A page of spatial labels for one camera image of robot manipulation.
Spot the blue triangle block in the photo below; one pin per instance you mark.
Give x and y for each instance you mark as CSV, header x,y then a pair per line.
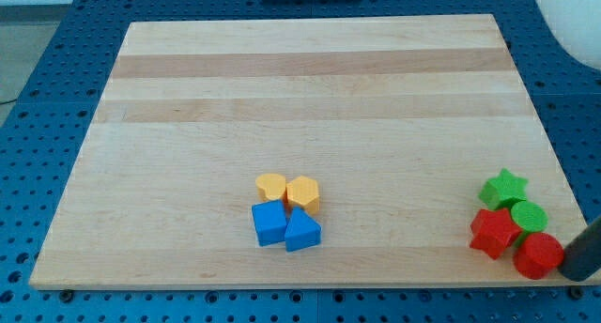
x,y
302,231

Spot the green star block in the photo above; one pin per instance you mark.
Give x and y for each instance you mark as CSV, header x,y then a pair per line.
x,y
503,190

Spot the wooden board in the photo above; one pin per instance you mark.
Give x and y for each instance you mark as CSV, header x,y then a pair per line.
x,y
400,120

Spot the yellow hexagon block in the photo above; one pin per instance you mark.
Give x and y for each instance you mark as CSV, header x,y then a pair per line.
x,y
303,192

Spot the blue cube block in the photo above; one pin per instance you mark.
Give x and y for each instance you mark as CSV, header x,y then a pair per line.
x,y
269,222

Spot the green circle block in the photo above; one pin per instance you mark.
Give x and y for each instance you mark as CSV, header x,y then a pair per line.
x,y
530,217

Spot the red circle block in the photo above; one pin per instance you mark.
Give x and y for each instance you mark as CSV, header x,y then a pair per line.
x,y
538,255

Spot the dark cylindrical pusher tip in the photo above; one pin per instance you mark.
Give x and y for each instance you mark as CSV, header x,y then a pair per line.
x,y
582,254

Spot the yellow heart block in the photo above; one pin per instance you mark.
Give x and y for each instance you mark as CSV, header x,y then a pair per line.
x,y
271,186

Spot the red star block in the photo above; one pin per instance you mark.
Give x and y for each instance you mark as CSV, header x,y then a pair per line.
x,y
493,231

